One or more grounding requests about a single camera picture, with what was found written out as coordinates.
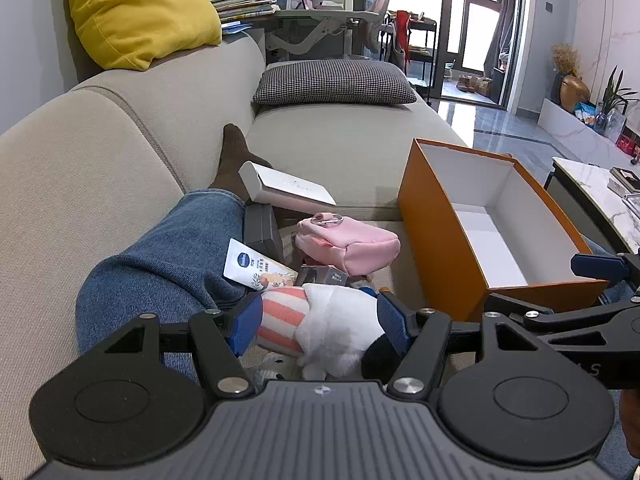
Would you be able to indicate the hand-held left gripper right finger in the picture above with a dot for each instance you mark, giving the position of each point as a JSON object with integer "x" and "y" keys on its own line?
{"x": 392, "y": 322}

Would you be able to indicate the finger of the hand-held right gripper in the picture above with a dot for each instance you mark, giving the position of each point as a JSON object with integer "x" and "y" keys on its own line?
{"x": 550, "y": 317}
{"x": 595, "y": 265}

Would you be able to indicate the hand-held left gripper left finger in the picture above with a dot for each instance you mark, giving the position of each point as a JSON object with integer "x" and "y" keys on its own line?
{"x": 247, "y": 322}

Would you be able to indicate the white panda plush toy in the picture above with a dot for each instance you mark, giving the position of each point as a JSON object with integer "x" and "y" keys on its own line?
{"x": 340, "y": 320}

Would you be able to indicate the white cream tube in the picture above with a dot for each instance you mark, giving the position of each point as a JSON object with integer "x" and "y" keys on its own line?
{"x": 245, "y": 262}

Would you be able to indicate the dark printed box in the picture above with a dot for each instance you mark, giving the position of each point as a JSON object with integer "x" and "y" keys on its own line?
{"x": 320, "y": 275}

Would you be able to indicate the pink zip pouch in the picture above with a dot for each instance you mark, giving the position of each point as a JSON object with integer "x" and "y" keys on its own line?
{"x": 350, "y": 245}

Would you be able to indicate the grey small box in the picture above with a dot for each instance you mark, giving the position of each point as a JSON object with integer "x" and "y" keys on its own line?
{"x": 260, "y": 232}

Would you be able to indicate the orange cardboard box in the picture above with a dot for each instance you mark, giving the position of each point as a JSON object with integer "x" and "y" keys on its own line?
{"x": 435, "y": 240}

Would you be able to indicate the white box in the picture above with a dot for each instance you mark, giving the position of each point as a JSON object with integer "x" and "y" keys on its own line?
{"x": 290, "y": 187}

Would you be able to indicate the marble top coffee table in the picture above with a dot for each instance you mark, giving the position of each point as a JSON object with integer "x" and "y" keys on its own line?
{"x": 590, "y": 185}

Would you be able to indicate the dark cover book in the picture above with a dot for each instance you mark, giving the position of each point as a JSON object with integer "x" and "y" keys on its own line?
{"x": 625, "y": 177}

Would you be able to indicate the person's left leg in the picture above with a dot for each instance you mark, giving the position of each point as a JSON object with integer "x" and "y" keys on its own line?
{"x": 160, "y": 270}

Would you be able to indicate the white low cabinet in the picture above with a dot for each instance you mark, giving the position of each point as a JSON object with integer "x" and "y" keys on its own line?
{"x": 575, "y": 132}

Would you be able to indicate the person's left foot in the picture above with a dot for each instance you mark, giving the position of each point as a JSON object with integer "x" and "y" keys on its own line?
{"x": 232, "y": 160}

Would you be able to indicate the gold vase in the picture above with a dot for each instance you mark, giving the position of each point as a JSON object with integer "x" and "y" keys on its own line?
{"x": 575, "y": 92}

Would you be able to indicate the green potted plant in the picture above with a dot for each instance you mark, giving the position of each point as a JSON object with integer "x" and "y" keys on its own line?
{"x": 615, "y": 92}

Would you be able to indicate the dried flower bunch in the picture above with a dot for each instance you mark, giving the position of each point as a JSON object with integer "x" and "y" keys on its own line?
{"x": 565, "y": 57}

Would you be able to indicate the beige fabric sofa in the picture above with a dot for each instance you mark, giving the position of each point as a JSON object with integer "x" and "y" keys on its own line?
{"x": 75, "y": 185}

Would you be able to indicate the houndstooth cushion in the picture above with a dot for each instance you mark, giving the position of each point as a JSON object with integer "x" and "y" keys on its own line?
{"x": 335, "y": 82}

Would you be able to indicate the grey curtain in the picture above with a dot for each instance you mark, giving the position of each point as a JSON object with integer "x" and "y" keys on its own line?
{"x": 500, "y": 20}

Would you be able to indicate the black metal rack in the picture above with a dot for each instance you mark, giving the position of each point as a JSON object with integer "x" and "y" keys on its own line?
{"x": 420, "y": 50}

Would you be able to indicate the glass balcony door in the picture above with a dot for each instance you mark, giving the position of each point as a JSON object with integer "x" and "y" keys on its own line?
{"x": 475, "y": 10}

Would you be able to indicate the red cloth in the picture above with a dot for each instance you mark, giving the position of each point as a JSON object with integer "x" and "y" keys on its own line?
{"x": 400, "y": 30}

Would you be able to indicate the grey study desk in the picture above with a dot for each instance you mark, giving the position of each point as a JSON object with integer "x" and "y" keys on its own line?
{"x": 310, "y": 35}

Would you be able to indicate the blue folder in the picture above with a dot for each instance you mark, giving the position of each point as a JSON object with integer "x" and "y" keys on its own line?
{"x": 235, "y": 27}

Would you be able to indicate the stack of books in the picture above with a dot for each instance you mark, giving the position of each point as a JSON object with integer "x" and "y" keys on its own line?
{"x": 245, "y": 7}

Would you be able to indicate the pink desk chair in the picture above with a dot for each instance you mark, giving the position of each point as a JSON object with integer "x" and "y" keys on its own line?
{"x": 382, "y": 7}

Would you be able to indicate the yellow pillow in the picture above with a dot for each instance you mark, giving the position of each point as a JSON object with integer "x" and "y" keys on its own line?
{"x": 135, "y": 10}

